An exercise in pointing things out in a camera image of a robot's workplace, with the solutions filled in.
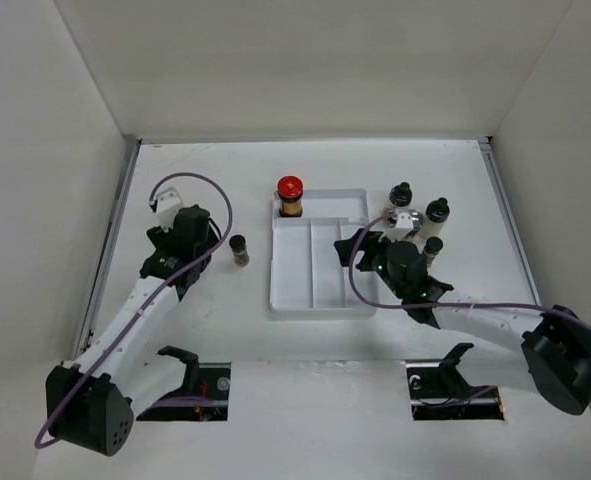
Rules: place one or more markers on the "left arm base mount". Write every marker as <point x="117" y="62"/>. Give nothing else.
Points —
<point x="202" y="396"/>

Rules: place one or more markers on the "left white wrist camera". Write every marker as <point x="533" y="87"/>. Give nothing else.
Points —
<point x="165" y="205"/>

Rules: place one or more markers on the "black-capped beige bottle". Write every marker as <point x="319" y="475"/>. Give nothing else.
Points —
<point x="436" y="215"/>
<point x="400" y="197"/>

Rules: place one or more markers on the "silver-capped spice bottle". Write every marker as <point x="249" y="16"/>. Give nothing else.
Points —
<point x="418" y="220"/>

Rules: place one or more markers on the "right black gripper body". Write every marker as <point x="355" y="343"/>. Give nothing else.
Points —
<point x="379" y="262"/>

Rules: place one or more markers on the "small black-capped spice jar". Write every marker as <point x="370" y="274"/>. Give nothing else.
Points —
<point x="238" y="246"/>

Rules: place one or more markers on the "red-capped amber sauce jar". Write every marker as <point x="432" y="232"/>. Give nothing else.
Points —
<point x="290" y="190"/>

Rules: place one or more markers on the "white compartment organizer tray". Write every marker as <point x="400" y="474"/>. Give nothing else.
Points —
<point x="307" y="281"/>

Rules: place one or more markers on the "black-capped beige bottle right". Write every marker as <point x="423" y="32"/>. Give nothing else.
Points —
<point x="436" y="215"/>

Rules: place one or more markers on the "black-capped beige bottle rear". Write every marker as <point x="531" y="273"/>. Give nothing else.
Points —
<point x="400" y="197"/>

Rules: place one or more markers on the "small black-capped pepper jar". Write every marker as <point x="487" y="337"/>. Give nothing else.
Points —
<point x="432" y="248"/>

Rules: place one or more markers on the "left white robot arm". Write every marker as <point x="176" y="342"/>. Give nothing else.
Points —
<point x="94" y="401"/>

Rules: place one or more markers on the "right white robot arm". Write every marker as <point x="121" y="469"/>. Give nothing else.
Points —
<point x="553" y="345"/>

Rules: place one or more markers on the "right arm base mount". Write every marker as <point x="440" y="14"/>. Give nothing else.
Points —
<point x="438" y="391"/>

